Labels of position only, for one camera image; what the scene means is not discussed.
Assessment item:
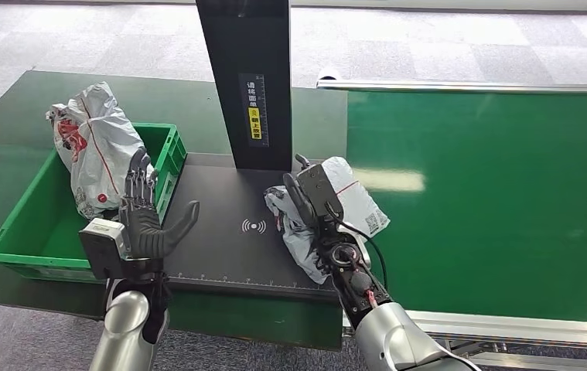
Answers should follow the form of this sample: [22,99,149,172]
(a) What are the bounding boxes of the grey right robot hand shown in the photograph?
[282,153,348,252]

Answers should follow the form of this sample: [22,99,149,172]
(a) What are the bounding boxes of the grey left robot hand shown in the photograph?
[118,148,201,280]

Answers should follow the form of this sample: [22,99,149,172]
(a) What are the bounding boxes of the white poly mailer package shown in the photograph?
[264,155,391,286]
[45,81,157,221]

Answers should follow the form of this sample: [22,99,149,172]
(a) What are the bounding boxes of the black inbound scanning machine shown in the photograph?
[162,0,350,303]

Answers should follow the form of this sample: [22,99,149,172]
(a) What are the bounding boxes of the green conveyor belt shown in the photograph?
[346,89,587,325]

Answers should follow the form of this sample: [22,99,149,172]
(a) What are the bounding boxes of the yellow black label sticker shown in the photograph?
[237,73,270,148]

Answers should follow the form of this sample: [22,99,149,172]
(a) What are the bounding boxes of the green plastic crate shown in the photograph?
[0,122,188,284]

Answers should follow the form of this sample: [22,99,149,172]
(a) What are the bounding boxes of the dark green table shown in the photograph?
[0,70,350,352]

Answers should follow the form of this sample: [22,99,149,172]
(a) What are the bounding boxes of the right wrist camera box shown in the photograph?
[297,163,346,222]

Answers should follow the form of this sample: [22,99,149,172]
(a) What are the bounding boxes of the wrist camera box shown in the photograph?
[297,163,346,222]
[78,218,131,281]

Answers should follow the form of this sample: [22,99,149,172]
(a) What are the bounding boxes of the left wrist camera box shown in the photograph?
[78,218,131,281]

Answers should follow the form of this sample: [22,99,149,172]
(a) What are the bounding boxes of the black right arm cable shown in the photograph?
[323,202,389,291]

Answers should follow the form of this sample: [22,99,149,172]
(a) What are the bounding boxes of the aluminium conveyor frame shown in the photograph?
[316,66,587,371]

